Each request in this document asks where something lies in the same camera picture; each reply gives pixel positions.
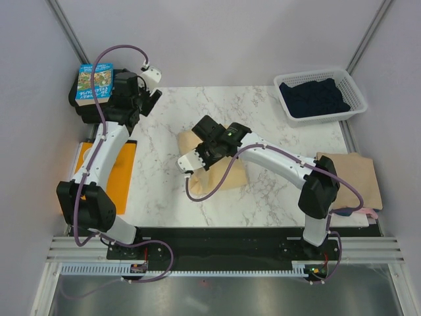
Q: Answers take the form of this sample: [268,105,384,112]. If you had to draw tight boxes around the yellow t-shirt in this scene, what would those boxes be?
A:
[177,130,248,196]

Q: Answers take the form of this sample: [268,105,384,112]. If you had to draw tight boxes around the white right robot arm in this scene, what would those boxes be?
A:
[183,115,339,259]

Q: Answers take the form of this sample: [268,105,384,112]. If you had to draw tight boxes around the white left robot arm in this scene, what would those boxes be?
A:
[57,66,162,259]

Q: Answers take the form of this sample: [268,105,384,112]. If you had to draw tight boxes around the pink and black case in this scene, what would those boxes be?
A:
[68,63,114,124]

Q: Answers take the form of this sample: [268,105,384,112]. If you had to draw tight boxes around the blue illustrated book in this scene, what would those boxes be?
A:
[74,63,115,107]

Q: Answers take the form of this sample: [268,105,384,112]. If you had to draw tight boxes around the yellow mug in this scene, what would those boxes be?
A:
[82,148,91,161]

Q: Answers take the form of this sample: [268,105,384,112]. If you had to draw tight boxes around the orange board with black border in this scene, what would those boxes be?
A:
[74,140,138,215]

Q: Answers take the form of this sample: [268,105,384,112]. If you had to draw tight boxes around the white plastic basket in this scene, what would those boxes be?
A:
[274,68,368,127]

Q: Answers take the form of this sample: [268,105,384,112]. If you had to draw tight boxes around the navy t-shirt in basket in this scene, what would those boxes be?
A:
[280,78,351,119]

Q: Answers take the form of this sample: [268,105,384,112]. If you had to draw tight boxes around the folded beige t-shirt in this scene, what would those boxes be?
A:
[316,152,383,210]

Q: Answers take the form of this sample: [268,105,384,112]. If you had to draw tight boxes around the folded pink and blue clothes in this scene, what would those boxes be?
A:
[332,207,378,219]

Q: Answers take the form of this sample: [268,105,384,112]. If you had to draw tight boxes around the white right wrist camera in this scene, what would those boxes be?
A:
[176,149,205,174]

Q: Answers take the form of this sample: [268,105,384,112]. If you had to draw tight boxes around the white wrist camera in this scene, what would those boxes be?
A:
[176,149,205,174]
[140,66,162,90]

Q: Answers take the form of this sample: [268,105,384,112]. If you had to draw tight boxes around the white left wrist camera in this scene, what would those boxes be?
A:
[140,66,162,90]

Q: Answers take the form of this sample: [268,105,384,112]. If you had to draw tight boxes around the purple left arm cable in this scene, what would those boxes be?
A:
[59,45,175,299]

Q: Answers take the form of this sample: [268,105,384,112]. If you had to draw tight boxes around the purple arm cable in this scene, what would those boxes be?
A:
[185,144,365,284]
[59,45,175,299]

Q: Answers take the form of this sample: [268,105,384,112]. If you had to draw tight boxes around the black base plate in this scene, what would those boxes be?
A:
[67,226,343,274]

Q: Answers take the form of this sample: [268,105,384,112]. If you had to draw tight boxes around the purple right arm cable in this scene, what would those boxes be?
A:
[185,144,365,284]

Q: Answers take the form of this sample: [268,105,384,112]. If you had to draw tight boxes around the white slotted cable duct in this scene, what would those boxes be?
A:
[60,263,310,277]

